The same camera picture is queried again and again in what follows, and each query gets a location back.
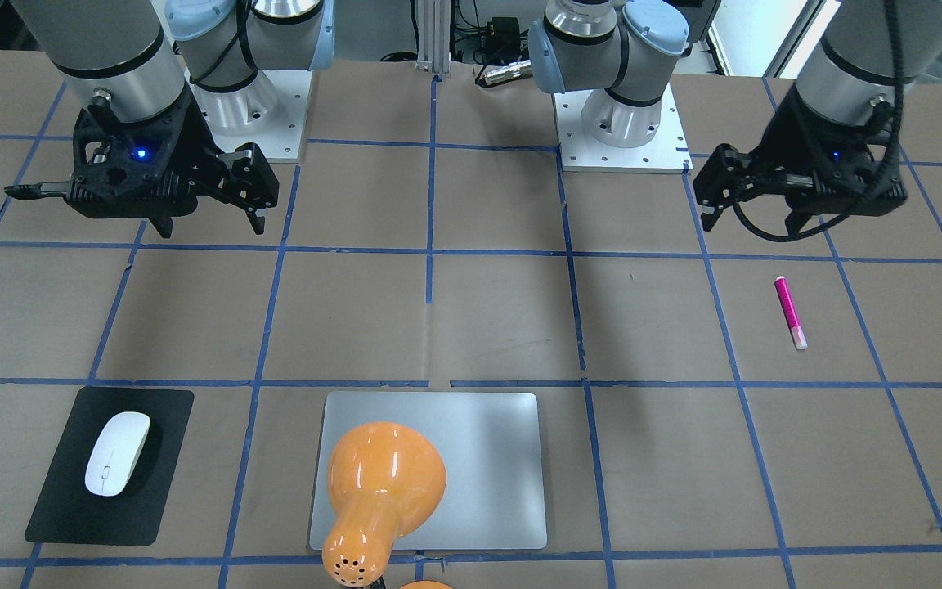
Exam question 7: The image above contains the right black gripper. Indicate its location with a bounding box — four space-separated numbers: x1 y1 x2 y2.
4 88 280 239

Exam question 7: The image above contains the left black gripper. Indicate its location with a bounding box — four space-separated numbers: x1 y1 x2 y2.
693 87 906 235

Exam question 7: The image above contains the pink marker pen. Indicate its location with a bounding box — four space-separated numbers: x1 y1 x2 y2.
774 276 808 351

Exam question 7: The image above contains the white computer mouse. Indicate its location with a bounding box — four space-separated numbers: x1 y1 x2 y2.
83 411 152 498

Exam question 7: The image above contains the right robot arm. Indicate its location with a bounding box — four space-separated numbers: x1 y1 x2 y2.
4 1 335 238

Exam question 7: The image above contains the black mousepad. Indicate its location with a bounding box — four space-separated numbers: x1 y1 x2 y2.
24 385 194 546

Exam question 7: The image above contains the silver laptop notebook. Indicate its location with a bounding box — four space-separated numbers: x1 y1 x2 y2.
309 390 547 551

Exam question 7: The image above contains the silver cylindrical connector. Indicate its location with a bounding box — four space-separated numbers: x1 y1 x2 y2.
474 59 533 88

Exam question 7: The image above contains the orange desk lamp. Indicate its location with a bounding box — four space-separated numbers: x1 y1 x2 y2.
321 421 447 588

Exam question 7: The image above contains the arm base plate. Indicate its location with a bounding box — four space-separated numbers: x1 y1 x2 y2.
201 70 314 163
553 85 693 173

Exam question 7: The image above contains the black braided cable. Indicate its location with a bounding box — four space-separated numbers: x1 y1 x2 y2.
731 0 907 243

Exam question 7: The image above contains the aluminium frame post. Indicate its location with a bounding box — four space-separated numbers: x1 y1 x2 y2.
414 0 452 78

